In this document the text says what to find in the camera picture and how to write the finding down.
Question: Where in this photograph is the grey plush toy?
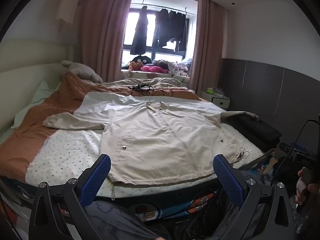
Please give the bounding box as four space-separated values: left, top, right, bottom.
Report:
61 60 103 83

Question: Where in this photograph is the pile of floral clothes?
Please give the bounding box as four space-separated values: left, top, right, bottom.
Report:
152 59 193 77

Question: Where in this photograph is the black folded garment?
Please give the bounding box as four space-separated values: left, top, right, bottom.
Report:
224 111 283 153

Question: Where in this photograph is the orange blanket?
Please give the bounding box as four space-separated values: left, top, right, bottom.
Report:
0 71 208 178

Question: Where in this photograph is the metal clothes rail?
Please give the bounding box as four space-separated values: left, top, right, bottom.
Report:
130 3 194 17

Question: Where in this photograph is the black plush toy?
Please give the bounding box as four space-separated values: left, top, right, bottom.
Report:
131 54 152 64

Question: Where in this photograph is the black hanging coat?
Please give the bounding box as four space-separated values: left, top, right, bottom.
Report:
130 5 148 55

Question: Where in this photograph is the cream headboard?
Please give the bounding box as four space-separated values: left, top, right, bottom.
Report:
0 38 83 140

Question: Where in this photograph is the brown plush toy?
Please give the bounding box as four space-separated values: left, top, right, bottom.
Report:
128 61 145 71

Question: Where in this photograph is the crumpled beige duvet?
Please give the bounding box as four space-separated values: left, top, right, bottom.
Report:
101 77 183 92

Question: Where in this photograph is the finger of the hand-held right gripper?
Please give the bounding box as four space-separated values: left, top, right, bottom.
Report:
279 142 297 154

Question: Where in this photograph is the white dotted blanket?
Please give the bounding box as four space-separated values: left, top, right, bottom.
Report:
25 90 265 198

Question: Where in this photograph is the patterned window seat cushion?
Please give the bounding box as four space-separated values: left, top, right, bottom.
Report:
121 69 190 83

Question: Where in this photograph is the row of dark hanging clothes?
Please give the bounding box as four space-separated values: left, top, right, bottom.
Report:
152 8 188 53

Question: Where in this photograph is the person's right hand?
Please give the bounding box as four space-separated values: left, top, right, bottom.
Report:
294 168 320 205

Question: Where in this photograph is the person's grey trouser leg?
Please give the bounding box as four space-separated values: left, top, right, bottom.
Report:
84 200 173 240

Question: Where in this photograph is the white nightstand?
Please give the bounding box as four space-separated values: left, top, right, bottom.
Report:
200 90 230 110

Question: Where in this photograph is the cream hanging cloth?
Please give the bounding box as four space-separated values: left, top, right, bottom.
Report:
56 0 80 24

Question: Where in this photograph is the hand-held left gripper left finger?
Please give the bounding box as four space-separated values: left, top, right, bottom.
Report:
29 154 112 240

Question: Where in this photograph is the dark cloth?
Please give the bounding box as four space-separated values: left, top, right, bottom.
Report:
175 187 265 240

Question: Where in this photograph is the pink plush cloth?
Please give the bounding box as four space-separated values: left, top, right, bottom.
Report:
140 65 168 74

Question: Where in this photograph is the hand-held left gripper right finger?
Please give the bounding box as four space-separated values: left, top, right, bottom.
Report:
212 154 300 240

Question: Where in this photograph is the white pillow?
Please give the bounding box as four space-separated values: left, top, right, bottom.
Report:
11 80 62 129

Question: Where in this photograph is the beige jacket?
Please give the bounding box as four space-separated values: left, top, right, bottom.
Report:
42 101 259 188

